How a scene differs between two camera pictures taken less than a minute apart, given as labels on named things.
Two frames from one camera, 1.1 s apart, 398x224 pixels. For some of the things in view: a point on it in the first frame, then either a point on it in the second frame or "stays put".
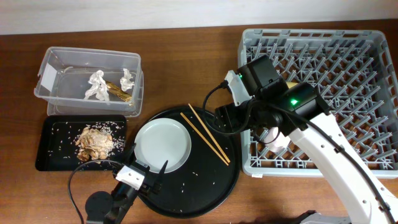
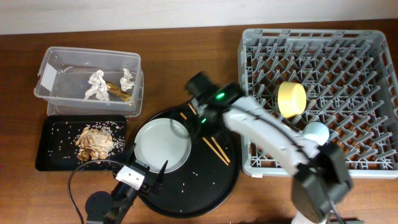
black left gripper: (157, 183) stays put
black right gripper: (227, 119) → (201, 124)
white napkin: (125, 82) stays put
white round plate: (161, 140) stays put
